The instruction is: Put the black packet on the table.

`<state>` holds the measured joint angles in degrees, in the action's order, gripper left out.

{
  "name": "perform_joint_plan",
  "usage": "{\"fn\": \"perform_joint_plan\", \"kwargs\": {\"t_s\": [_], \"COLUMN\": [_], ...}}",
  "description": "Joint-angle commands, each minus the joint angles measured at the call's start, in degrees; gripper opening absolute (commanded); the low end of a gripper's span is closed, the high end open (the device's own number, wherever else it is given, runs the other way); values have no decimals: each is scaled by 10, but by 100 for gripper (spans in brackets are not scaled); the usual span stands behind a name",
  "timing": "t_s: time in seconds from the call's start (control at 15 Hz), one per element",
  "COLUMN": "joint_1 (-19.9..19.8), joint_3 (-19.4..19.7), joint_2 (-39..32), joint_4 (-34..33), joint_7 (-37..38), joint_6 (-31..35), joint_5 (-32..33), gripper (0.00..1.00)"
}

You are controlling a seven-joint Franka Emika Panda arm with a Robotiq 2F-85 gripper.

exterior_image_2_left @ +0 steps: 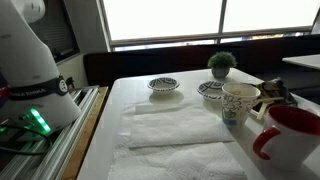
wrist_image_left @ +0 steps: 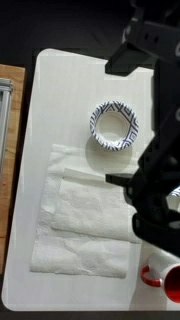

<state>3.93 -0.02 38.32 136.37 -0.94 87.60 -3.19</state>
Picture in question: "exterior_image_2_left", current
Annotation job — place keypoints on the black white patterned bowl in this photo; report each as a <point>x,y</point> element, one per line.
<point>163,84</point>
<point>208,88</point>

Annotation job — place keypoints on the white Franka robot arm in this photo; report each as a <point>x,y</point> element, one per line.
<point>26,56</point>

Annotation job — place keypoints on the dark louvered window panel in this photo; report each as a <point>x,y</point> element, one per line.
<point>53,30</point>

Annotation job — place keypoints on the folded white paper towel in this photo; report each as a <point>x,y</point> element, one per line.
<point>180,126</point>

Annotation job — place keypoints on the aluminium extrusion mounting frame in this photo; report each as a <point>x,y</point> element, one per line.
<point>66,133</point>

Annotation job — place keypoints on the large white paper towel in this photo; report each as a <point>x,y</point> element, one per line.
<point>176,163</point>

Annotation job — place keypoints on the paper cup with doodle print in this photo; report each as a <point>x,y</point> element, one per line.
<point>238,106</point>

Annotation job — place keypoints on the white side table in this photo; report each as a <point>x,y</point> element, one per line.
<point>303,61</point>

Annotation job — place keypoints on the white mug red inside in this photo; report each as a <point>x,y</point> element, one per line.
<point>293,143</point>

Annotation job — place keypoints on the wooden base board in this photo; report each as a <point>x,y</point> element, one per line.
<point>83,140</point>

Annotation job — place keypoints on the red black clamp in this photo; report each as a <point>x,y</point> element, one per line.
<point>70,83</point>

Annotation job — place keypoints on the dark sofa bench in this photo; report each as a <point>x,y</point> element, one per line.
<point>150,63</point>

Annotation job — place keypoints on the pale wooden rack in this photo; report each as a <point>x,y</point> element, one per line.
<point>262,111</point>

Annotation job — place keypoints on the small green potted plant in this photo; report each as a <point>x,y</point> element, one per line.
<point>221,61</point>

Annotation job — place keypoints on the grey window frame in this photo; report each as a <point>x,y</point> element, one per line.
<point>166,39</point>

